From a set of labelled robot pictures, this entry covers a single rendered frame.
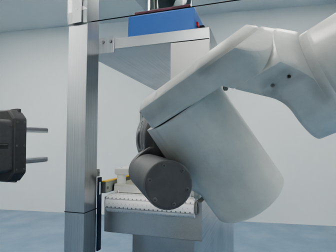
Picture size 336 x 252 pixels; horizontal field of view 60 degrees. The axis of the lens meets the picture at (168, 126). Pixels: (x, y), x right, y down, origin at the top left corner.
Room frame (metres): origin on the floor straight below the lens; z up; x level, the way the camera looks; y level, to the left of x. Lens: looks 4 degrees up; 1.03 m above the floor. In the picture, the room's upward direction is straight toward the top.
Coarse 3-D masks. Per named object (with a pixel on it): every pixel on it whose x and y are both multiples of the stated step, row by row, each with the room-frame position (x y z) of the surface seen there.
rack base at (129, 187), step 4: (128, 180) 0.94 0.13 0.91; (116, 184) 0.87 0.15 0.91; (120, 184) 0.86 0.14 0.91; (124, 184) 0.86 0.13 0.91; (128, 184) 0.86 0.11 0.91; (132, 184) 0.85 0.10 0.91; (116, 188) 0.87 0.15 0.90; (120, 188) 0.86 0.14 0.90; (124, 188) 0.86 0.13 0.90; (128, 188) 0.85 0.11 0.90; (132, 188) 0.85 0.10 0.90; (136, 188) 0.85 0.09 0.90; (132, 192) 0.85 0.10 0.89; (136, 192) 0.85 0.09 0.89; (140, 192) 0.84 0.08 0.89; (192, 192) 0.80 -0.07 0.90
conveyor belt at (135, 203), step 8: (112, 192) 0.87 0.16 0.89; (128, 192) 0.87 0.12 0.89; (112, 200) 0.82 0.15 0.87; (120, 200) 0.82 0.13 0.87; (128, 200) 0.81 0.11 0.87; (136, 200) 0.80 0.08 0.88; (144, 200) 0.80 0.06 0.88; (192, 200) 0.76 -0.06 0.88; (112, 208) 0.82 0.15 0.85; (120, 208) 0.81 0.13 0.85; (128, 208) 0.81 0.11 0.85; (136, 208) 0.80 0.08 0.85; (144, 208) 0.79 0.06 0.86; (152, 208) 0.78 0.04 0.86; (176, 208) 0.76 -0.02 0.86; (184, 208) 0.76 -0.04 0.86; (192, 208) 0.75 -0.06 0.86; (176, 216) 0.78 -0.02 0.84; (184, 216) 0.77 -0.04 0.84; (192, 216) 0.76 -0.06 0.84
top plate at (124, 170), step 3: (117, 168) 0.87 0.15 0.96; (120, 168) 0.86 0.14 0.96; (123, 168) 0.86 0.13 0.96; (126, 168) 0.86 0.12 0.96; (114, 171) 0.87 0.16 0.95; (117, 171) 0.87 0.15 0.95; (120, 171) 0.86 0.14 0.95; (123, 171) 0.86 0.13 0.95; (126, 171) 0.86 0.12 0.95; (117, 174) 0.87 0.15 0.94; (120, 174) 0.86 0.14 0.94; (123, 174) 0.86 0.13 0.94; (126, 174) 0.86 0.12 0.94
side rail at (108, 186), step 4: (128, 176) 0.97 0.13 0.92; (112, 180) 0.87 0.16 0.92; (116, 180) 0.89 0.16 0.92; (104, 184) 0.83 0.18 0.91; (108, 184) 0.85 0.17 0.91; (112, 184) 0.87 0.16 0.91; (104, 188) 0.83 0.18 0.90; (108, 188) 0.85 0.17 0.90; (112, 188) 0.87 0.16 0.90; (104, 192) 0.83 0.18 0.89
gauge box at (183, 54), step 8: (192, 40) 0.74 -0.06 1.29; (200, 40) 0.73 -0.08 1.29; (208, 40) 0.72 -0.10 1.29; (176, 48) 0.75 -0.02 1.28; (184, 48) 0.74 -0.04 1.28; (192, 48) 0.73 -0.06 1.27; (200, 48) 0.73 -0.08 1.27; (208, 48) 0.72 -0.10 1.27; (176, 56) 0.75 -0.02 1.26; (184, 56) 0.74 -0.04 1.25; (192, 56) 0.73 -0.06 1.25; (200, 56) 0.73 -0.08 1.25; (176, 64) 0.75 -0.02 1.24; (184, 64) 0.74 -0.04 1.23; (176, 72) 0.75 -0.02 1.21
